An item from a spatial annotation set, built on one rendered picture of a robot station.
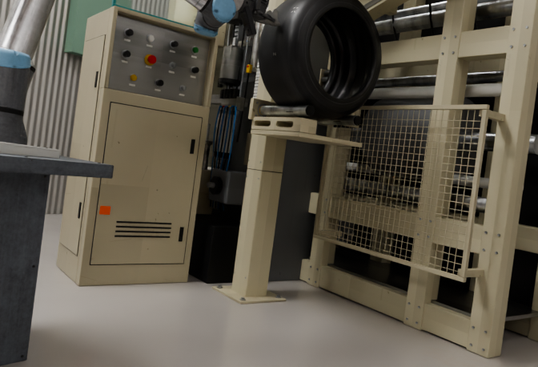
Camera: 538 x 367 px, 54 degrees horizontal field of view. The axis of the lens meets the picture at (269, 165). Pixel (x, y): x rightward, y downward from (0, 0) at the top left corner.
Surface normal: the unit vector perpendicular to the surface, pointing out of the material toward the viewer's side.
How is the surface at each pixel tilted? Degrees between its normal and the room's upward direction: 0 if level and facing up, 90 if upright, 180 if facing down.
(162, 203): 90
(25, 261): 90
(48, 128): 90
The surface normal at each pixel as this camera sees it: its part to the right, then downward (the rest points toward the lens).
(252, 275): 0.59, 0.08
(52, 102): 0.77, 0.11
